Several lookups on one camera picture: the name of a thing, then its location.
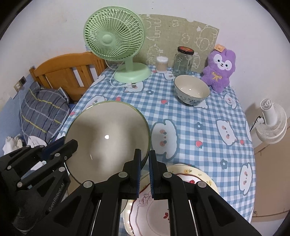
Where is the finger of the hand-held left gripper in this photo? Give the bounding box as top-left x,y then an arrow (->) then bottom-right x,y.
16,139 -> 78,189
0,137 -> 65,173

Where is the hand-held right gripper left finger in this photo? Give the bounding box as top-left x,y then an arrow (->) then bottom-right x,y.
40,148 -> 142,236

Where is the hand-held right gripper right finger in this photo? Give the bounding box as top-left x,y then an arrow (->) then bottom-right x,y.
148,150 -> 261,236

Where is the white red-rimmed plate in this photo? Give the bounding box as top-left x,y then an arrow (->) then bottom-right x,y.
129,174 -> 204,236

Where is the large yellow floral plate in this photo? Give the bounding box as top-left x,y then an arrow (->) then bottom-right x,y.
122,163 -> 220,232

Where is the blue floral ceramic bowl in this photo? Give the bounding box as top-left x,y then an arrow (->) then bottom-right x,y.
174,75 -> 211,105

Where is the grey plaid pillow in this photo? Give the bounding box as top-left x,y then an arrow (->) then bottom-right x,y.
20,82 -> 71,141

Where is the blue checked tablecloth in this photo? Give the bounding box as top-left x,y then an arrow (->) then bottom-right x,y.
57,65 -> 256,236

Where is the wooden chair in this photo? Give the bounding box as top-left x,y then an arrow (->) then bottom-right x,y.
29,52 -> 107,101

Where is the cotton swab container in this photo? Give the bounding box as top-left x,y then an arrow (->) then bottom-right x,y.
156,56 -> 168,73

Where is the green desk fan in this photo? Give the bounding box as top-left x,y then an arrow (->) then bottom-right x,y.
84,6 -> 151,83

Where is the glass jar with dark lid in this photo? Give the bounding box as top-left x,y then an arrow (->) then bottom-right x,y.
173,46 -> 195,76

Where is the purple plush bunny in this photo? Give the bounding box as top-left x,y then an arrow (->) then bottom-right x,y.
201,44 -> 236,93

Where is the white standing fan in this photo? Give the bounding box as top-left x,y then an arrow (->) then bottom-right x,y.
255,98 -> 288,144

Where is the green printed mat board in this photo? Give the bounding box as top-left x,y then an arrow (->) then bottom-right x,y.
138,14 -> 220,73

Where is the white fan cable with plug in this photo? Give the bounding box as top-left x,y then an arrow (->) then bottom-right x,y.
110,60 -> 138,90

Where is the black fan cable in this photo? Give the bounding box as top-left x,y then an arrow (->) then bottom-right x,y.
249,116 -> 263,132

